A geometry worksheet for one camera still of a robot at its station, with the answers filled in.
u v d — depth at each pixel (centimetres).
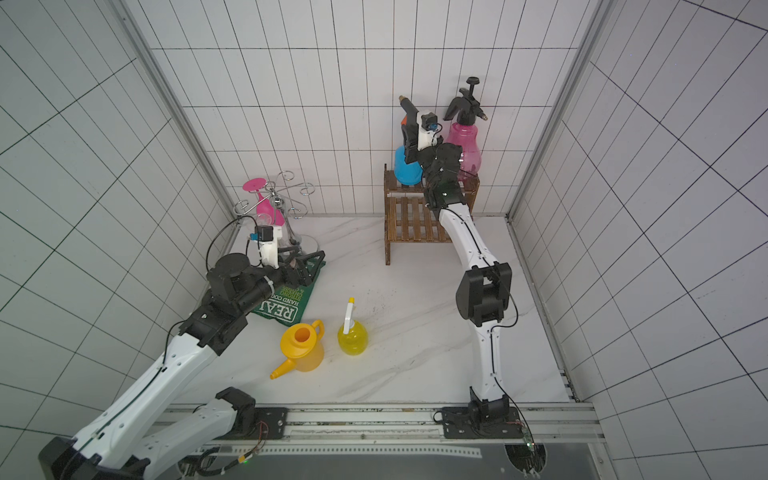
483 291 57
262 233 58
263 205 95
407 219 100
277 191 85
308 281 62
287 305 91
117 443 39
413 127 73
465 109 77
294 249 72
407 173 86
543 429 73
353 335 78
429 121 66
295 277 61
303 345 75
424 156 73
